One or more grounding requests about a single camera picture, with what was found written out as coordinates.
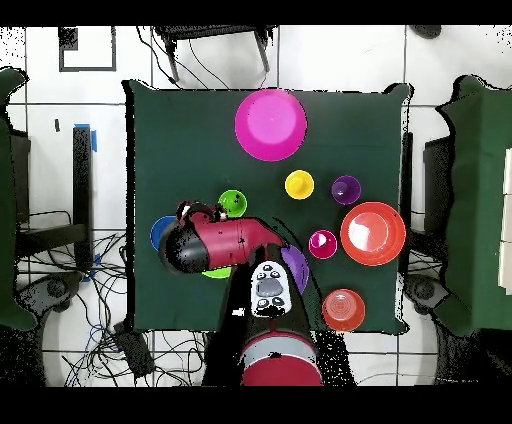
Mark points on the blue bowl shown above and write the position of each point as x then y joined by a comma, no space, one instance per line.
158,232

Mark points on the purple bowl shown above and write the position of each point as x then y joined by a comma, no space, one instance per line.
300,268

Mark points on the black power brick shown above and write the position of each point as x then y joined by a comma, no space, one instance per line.
134,352

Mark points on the small orange bowl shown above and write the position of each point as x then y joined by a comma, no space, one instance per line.
344,310

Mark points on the black pedestal foot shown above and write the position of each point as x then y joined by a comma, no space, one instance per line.
424,290
56,288

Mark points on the red cup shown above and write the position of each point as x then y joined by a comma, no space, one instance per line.
322,244

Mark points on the black cross beam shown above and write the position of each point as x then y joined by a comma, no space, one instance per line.
52,239

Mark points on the green bowl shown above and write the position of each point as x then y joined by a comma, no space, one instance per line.
218,274

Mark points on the dark green tablecloth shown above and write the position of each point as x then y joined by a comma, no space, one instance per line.
160,120

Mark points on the blue tape strip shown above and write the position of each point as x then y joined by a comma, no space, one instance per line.
94,142

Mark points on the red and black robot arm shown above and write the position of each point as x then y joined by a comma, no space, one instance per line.
224,244

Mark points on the black metal stool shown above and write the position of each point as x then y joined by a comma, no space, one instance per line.
200,31

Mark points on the green cup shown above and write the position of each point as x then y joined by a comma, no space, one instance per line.
236,200

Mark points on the green side table cloth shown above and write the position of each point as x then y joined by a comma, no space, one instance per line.
8,200
480,200

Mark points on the pink bowl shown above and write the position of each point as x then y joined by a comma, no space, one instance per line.
270,124

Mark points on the purple cup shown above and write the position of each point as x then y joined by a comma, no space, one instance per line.
346,190

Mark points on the white boxes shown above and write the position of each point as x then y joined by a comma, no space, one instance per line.
506,220

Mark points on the large orange bowl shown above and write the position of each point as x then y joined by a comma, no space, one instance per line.
372,234

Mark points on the yellow cup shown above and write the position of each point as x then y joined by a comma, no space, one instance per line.
299,184

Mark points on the black upright post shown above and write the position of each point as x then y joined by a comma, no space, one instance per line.
82,180

